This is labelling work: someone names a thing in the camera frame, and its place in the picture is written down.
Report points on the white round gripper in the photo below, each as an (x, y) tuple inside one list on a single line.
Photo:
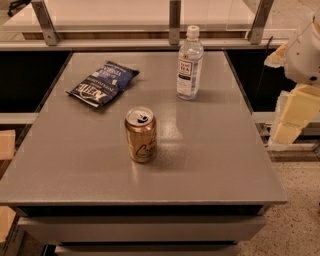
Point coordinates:
[(304, 57)]

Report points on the orange soda can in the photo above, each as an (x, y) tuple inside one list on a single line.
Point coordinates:
[(140, 124)]

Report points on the clear plastic tea bottle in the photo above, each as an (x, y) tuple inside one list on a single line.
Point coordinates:
[(190, 64)]

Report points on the blue chip bag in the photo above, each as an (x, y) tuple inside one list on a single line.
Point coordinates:
[(104, 84)]

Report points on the grey drawer cabinet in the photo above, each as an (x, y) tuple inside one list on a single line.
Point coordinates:
[(142, 230)]

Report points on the black office chair base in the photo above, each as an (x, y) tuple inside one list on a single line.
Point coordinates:
[(15, 5)]

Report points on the right metal bracket post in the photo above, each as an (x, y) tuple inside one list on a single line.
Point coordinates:
[(259, 23)]

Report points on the metal bracket post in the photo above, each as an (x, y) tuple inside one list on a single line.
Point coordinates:
[(174, 21), (259, 23), (50, 35)]

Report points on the middle metal bracket post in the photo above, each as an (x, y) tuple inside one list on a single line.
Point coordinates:
[(174, 21)]

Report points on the left metal bracket post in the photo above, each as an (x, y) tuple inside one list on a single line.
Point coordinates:
[(50, 35)]

